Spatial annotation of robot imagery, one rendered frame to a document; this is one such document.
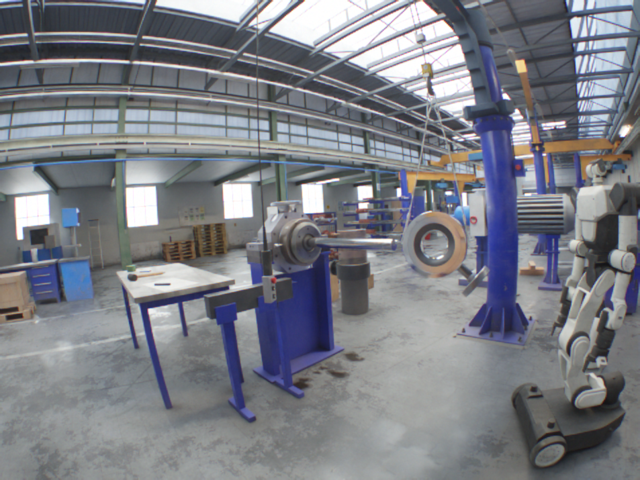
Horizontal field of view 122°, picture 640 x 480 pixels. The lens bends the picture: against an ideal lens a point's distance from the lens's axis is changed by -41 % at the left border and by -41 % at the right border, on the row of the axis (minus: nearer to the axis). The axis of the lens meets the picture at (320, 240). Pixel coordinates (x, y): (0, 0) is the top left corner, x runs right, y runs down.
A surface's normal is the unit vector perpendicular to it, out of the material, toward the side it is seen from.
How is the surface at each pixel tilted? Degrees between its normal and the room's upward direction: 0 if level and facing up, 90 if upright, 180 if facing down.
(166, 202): 90
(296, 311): 90
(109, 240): 90
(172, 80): 90
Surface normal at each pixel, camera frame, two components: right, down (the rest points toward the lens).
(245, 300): 0.69, 0.01
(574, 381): -0.33, 0.10
